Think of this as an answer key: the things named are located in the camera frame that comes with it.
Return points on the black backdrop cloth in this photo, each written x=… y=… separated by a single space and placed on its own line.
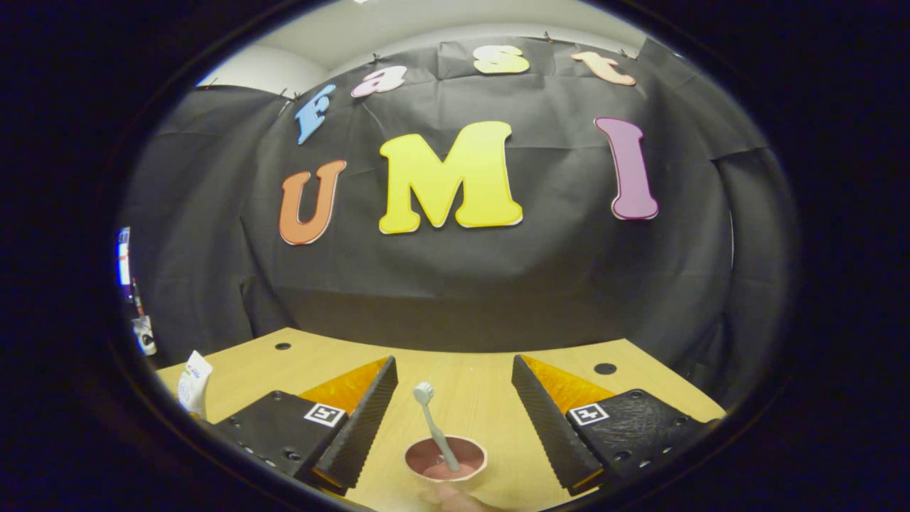
x=498 y=284

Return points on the pale mint toothbrush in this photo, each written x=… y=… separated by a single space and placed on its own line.
x=434 y=427

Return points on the blue and white panel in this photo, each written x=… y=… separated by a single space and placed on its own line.
x=124 y=259

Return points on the light wooden desktop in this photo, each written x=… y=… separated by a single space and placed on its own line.
x=469 y=398

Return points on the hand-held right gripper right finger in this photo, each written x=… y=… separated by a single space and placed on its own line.
x=547 y=427

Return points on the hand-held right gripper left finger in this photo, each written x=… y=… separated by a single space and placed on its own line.
x=362 y=427

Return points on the beige cup with pink inside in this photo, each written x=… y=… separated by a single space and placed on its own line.
x=466 y=451

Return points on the white toothpaste tube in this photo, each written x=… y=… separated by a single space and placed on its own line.
x=193 y=380

